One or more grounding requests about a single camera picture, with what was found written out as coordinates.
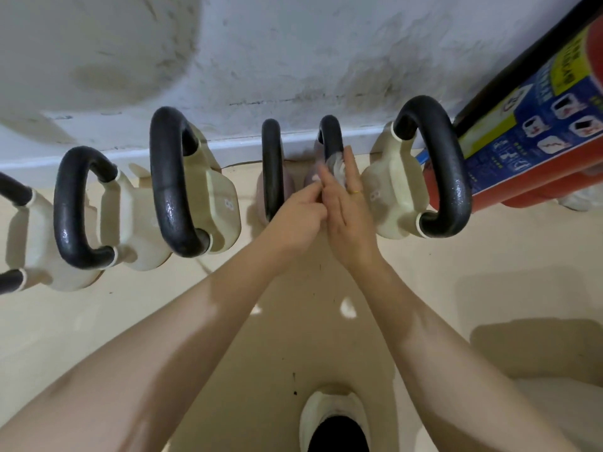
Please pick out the white plastic object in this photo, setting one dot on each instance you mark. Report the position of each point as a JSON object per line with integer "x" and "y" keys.
{"x": 582, "y": 197}

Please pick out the red fire extinguisher blue label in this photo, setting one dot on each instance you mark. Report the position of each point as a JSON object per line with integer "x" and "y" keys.
{"x": 532, "y": 131}

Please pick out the white shoe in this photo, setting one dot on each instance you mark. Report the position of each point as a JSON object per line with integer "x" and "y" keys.
{"x": 329, "y": 402}

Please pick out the person's left hand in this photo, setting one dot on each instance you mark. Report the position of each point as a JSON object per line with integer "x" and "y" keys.
{"x": 294, "y": 225}

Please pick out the person's right fingers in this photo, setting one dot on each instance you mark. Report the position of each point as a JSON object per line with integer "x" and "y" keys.
{"x": 352, "y": 176}

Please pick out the white cleaning wipe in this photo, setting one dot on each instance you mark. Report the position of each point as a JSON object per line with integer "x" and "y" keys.
{"x": 337, "y": 167}

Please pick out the person's right forearm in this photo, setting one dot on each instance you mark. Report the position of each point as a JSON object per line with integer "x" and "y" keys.
{"x": 438, "y": 357}

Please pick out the person's left forearm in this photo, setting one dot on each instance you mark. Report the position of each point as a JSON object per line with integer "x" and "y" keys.
{"x": 155, "y": 353}

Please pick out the person's left fingers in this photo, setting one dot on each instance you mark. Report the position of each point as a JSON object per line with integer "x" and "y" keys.
{"x": 314, "y": 202}

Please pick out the person's right hand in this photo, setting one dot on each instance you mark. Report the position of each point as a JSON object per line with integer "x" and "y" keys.
{"x": 351, "y": 225}

